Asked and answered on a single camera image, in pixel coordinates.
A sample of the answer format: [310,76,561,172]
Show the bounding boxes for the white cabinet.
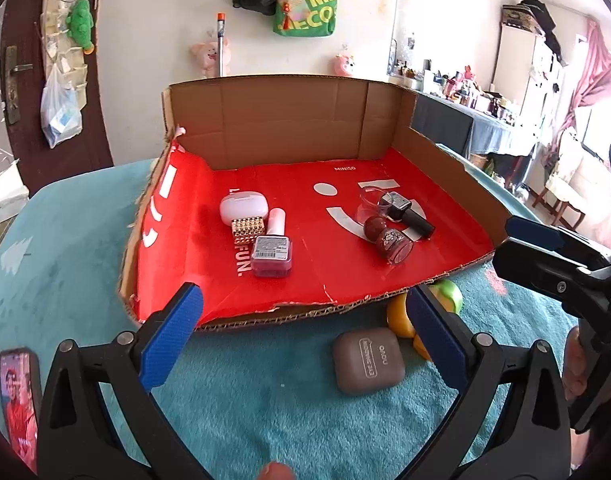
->
[491,25,561,115]

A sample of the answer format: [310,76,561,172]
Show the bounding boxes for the gold studded block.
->
[230,217,265,246]

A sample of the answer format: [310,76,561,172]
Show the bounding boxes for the white plush keychain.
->
[277,0,309,29]

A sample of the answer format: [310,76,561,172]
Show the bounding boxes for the wooden stool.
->
[532,174,586,231]

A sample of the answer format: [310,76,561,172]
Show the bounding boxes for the orange peach half round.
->
[413,336,432,362]

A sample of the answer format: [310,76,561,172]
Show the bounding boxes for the pink plush pig left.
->
[190,39,232,78]

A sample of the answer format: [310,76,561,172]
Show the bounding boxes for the red-lined cardboard box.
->
[119,75,511,330]

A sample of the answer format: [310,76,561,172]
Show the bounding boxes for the pink nail polish bottle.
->
[251,208,292,278]

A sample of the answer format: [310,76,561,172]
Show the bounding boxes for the right hand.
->
[562,325,592,466]

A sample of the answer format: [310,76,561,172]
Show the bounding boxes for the black smartphone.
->
[0,348,42,472]

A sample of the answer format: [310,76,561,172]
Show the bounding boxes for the red-capped glitter bottle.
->
[363,216,414,264]

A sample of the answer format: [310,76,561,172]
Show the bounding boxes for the left hand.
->
[256,462,296,480]

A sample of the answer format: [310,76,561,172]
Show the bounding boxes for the black silver perfume bottle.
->
[379,191,435,240]

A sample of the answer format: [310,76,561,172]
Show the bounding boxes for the green plush crocodile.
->
[66,0,95,55]

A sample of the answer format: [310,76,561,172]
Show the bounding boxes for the brown eye shadow case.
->
[333,327,405,396]

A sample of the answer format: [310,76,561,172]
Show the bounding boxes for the cluttered side table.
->
[391,76,537,158]

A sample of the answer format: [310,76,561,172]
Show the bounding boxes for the beige hanging organizer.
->
[40,0,87,110]

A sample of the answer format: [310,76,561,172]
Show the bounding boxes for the pink plush pig right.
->
[333,53,355,77]

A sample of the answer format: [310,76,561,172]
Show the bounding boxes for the pink curtain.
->
[552,18,611,152]

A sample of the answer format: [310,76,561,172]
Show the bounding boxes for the orange-tipped stick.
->
[216,12,226,77]

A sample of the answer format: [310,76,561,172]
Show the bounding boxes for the clear glass cup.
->
[360,185,390,217]

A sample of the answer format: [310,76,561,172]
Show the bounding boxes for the green yellow toy figure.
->
[429,280,464,314]

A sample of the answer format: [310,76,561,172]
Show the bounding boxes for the brass door handle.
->
[4,46,33,126]

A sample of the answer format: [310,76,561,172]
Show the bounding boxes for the orange peach half hollow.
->
[387,294,416,339]

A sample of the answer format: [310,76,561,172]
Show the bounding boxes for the dark brown door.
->
[0,0,113,193]

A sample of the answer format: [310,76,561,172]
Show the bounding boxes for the green tote bag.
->
[273,0,338,38]

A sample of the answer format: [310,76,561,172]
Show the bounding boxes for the white earbud case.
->
[220,191,268,226]

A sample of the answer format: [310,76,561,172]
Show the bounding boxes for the pink plush pig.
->
[333,53,355,77]
[190,39,232,78]

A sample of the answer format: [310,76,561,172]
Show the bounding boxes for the white plastic bag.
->
[40,64,83,148]

